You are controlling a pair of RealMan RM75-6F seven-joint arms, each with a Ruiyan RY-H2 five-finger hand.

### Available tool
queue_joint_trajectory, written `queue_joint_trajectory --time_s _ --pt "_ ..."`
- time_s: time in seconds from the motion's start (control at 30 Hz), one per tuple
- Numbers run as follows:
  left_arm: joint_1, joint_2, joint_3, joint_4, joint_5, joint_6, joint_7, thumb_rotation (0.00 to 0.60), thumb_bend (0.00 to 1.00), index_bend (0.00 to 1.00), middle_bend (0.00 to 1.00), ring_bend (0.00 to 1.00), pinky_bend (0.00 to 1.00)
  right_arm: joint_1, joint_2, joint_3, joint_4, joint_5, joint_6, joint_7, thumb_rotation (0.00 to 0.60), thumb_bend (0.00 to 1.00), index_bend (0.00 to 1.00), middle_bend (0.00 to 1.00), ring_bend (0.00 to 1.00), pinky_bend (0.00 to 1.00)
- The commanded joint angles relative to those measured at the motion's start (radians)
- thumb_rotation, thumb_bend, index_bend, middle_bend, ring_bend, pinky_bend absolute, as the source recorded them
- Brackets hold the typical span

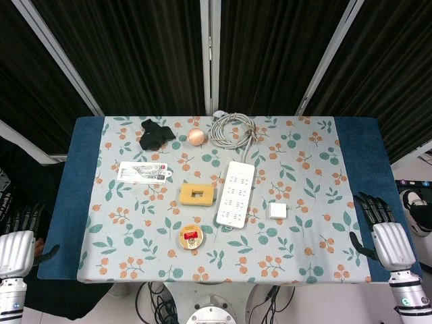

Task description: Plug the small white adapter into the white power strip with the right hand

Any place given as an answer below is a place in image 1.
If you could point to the pink ball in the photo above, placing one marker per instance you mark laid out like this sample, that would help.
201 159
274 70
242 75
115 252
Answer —
196 136

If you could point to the white power strip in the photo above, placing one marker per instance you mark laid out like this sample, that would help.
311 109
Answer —
236 195

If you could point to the black curtain panel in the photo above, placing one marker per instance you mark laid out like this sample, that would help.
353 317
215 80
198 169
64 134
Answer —
395 74
23 77
270 50
135 50

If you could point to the white power adapter plug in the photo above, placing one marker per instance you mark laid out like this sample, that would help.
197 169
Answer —
277 211

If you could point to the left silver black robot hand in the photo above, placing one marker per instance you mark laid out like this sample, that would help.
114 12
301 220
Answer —
17 253

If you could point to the black and white sneaker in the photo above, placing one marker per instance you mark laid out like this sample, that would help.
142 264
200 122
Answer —
416 209

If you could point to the round orange tin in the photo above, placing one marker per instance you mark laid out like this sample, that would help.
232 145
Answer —
191 237

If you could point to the packaged ruler set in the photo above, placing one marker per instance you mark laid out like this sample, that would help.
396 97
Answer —
141 172

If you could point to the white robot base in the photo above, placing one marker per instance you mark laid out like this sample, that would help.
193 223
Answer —
211 312

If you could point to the blue table cover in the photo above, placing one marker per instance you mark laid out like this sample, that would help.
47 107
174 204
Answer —
67 202

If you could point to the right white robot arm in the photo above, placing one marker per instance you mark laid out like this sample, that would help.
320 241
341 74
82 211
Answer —
410 297

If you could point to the white frame post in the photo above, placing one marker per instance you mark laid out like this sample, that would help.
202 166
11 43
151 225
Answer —
57 54
329 57
209 50

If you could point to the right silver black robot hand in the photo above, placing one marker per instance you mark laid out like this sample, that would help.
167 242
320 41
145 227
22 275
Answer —
393 246

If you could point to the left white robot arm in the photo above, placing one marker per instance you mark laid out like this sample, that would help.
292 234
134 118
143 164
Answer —
11 300

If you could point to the black printed clothing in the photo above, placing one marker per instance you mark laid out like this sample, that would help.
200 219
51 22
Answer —
23 182

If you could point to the yellow sponge with hole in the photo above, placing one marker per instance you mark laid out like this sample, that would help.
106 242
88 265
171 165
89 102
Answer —
187 195

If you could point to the floral tablecloth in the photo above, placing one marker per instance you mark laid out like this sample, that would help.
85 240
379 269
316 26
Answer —
287 168

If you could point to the black cloth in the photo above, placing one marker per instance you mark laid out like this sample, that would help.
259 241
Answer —
153 136

